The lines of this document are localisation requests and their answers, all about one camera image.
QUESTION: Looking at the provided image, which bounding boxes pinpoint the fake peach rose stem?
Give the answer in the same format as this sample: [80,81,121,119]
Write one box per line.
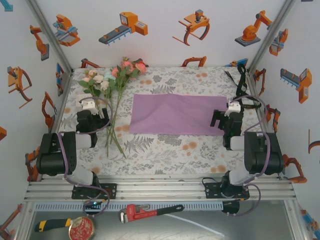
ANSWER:
[77,69,127,159]

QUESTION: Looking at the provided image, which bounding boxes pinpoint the red round tin lid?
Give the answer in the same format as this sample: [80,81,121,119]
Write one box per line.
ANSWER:
[68,216,96,240]

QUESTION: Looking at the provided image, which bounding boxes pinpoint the red pipe wrench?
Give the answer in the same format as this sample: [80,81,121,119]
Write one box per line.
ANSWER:
[118,203,185,225]

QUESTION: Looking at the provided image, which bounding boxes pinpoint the pink and purple wrapping paper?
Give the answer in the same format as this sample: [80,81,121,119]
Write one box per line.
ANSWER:
[129,93,229,137]

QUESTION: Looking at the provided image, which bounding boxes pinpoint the fake light blue rose stem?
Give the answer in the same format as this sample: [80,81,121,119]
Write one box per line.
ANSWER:
[102,71,121,151]

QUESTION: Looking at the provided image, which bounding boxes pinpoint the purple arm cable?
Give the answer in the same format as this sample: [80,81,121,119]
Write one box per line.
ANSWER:
[57,96,112,218]
[223,94,272,218]

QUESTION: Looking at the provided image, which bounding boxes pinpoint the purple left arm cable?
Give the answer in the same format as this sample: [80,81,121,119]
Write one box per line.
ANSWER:
[57,96,112,218]

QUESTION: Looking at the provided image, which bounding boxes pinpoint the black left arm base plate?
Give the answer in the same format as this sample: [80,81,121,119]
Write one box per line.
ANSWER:
[71,183,118,200]

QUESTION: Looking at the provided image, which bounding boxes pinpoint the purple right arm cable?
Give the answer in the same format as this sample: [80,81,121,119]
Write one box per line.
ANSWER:
[223,94,272,218]

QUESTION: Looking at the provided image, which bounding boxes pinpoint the aluminium side rail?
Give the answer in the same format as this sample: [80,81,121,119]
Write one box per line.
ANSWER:
[37,71,75,182]
[246,71,283,180]

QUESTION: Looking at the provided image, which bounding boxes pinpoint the artificial flower bunch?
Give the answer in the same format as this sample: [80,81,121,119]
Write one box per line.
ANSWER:
[106,56,148,148]

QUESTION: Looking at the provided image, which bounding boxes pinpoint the thin white strip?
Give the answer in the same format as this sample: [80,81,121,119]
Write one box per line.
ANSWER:
[164,212,225,238]

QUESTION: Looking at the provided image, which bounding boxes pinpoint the black circuit board green LED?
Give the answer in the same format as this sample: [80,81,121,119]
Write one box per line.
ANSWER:
[83,199,106,213]

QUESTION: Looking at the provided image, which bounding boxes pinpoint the grey slotted cable duct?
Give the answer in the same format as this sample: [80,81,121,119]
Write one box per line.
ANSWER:
[34,201,223,211]

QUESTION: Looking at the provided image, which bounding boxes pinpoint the floral patterned tablecloth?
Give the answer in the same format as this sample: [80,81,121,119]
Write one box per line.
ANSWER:
[47,66,277,176]

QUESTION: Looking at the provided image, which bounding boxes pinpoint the yellow and black utility knife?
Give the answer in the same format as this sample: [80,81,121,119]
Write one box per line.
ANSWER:
[34,218,72,233]

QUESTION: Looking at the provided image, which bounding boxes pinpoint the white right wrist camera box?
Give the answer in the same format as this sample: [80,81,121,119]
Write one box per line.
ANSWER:
[226,101,242,117]

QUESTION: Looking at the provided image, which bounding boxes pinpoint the aluminium frame rail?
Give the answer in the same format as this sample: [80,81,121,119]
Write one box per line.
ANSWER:
[23,174,297,202]

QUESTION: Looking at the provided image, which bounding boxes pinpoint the aluminium corner post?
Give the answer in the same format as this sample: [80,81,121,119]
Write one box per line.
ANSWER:
[24,0,75,73]
[247,0,297,73]

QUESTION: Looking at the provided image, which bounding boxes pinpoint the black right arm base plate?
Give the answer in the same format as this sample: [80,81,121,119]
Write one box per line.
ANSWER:
[204,181,250,201]

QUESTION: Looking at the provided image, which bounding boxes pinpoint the black fabric strap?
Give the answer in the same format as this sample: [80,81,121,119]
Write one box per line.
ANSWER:
[223,63,263,111]

